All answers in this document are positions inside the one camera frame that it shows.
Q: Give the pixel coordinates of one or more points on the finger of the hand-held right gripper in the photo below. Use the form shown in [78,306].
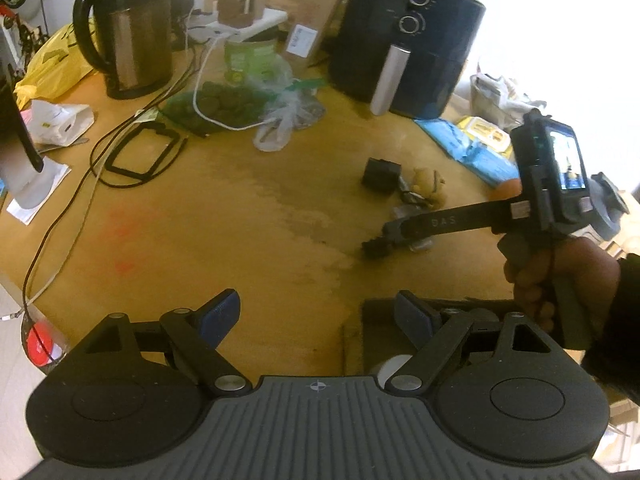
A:
[450,222]

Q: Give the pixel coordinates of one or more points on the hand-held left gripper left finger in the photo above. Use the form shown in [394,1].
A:
[220,312]

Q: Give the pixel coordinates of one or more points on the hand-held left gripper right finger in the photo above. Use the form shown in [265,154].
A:
[412,315]

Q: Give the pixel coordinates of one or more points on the yellow plush toy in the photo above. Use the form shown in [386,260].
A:
[427,185]

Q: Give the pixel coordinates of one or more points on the silver wrapper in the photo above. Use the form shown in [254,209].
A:
[411,199]

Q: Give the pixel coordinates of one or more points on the white plastic bottle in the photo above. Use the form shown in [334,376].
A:
[395,370]

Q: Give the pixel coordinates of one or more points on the small black knob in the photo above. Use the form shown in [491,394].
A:
[372,249]

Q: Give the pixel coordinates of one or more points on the black plastic block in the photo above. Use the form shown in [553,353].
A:
[382,174]

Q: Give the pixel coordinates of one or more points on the person's right forearm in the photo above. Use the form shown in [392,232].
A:
[620,335]

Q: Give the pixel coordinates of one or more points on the person's right hand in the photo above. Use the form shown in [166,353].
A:
[535,280]

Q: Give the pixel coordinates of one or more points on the orange fruit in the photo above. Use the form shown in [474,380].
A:
[505,191]

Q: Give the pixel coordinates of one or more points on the blue packet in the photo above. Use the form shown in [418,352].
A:
[465,152]

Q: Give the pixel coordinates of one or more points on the yellow wipes pack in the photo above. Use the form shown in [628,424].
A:
[485,132]

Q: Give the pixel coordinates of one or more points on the glass bowl with utensils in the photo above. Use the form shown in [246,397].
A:
[492,92]

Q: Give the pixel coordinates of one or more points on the black air fryer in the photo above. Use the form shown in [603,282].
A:
[415,50]

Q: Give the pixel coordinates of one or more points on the red round object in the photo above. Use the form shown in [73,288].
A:
[42,345]

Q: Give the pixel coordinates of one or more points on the small clear plastic bag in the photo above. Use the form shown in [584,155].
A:
[285,110]

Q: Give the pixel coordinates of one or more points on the bag of green pieces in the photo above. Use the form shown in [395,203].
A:
[225,102]

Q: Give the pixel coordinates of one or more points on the white paper sheet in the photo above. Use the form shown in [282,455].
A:
[52,185]

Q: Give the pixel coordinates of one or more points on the silver monitor stand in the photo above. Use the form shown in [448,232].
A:
[22,180]

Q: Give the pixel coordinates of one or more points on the white paper bag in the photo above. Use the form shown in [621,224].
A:
[60,122]

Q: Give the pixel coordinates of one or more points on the tall cardboard box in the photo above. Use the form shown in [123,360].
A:
[320,10]

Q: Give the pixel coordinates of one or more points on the white power strip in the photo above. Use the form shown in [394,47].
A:
[240,27]

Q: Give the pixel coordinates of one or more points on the steel electric kettle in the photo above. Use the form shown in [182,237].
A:
[125,35]

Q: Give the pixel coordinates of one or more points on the yellow plastic bag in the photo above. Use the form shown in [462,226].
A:
[55,67]

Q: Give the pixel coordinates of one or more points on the black power adapter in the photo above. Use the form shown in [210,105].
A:
[181,15]

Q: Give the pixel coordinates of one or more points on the black rectangular frame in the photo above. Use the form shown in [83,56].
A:
[112,170]

